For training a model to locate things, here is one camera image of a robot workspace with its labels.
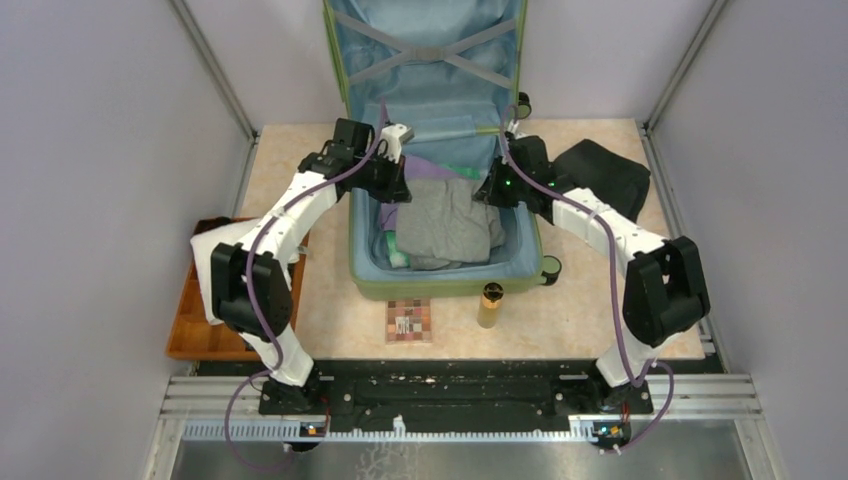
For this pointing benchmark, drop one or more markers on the green suitcase blue lining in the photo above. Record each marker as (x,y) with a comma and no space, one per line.
(447,69)

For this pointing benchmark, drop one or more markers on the green white tie-dye garment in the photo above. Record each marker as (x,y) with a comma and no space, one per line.
(397,258)

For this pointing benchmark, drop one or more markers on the purple t-shirt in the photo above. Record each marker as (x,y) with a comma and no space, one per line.
(416,168)

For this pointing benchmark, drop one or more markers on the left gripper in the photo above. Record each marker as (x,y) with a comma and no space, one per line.
(394,189)

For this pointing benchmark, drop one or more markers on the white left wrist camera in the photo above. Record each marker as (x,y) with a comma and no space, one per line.
(392,139)

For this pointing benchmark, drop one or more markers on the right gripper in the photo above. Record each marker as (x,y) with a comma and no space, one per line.
(488,192)

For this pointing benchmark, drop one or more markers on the eyeshadow palette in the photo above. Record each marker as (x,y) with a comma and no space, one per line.
(408,321)

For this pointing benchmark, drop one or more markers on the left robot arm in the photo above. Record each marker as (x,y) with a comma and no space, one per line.
(250,290)

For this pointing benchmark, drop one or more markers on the black garment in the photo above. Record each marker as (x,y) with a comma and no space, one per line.
(617,181)

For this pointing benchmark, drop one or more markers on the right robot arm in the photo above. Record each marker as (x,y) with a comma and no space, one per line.
(657,285)

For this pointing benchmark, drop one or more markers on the white fluffy towel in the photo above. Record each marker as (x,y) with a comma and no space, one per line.
(203,245)

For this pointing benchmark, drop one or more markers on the gold cap bottle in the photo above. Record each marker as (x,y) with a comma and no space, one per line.
(490,304)

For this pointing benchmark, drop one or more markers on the grey garment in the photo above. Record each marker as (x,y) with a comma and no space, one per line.
(443,227)

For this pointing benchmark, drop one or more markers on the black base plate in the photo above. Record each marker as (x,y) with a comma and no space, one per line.
(457,396)

